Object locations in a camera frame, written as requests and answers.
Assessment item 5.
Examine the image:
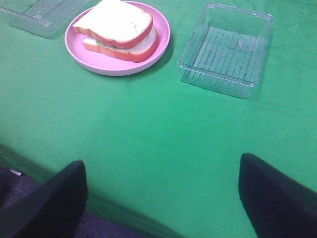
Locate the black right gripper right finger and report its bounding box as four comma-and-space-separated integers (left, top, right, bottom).
238, 153, 317, 238

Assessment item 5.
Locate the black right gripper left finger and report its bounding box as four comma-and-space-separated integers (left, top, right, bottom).
0, 161, 88, 238

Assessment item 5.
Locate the green toy lettuce leaf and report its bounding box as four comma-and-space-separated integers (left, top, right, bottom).
95, 40, 116, 49

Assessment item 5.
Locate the toy bread slice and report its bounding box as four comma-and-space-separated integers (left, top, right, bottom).
83, 27, 159, 63
72, 0, 154, 49

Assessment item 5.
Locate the green tablecloth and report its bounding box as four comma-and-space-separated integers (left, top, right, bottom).
0, 0, 317, 238

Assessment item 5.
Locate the pink round plate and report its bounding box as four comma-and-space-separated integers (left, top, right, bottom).
64, 1, 171, 76

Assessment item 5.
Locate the clear right plastic tray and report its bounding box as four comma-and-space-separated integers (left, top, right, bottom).
178, 3, 273, 99

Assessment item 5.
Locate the clear plastic tray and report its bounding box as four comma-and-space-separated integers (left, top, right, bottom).
0, 0, 98, 38
178, 3, 273, 99

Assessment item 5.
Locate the clear left plastic tray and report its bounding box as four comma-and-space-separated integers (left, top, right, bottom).
0, 0, 98, 38

